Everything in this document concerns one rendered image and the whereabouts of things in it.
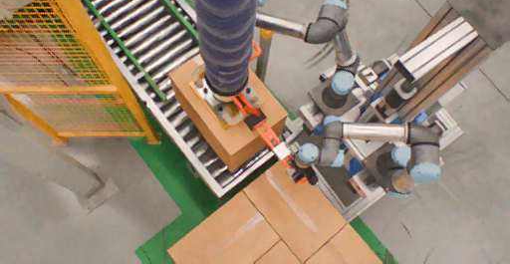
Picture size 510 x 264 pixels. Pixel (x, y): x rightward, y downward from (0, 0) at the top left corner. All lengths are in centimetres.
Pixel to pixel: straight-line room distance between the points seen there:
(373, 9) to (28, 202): 339
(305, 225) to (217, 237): 56
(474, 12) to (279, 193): 164
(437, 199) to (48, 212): 306
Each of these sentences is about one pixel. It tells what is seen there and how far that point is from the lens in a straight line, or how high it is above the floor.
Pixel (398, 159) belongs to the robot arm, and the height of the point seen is 127.
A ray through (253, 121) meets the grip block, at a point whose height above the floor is 123.
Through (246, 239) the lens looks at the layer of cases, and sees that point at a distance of 268.
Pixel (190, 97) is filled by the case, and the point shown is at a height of 109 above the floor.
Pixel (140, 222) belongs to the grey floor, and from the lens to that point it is 331.
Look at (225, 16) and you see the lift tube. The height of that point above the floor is 201.
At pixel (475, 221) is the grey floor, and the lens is 378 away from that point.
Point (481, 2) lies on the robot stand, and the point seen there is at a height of 203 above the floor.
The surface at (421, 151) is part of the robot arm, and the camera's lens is 178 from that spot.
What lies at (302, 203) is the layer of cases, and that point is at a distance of 274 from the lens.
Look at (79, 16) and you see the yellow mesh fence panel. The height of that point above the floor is 178.
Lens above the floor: 322
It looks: 70 degrees down
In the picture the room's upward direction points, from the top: 10 degrees clockwise
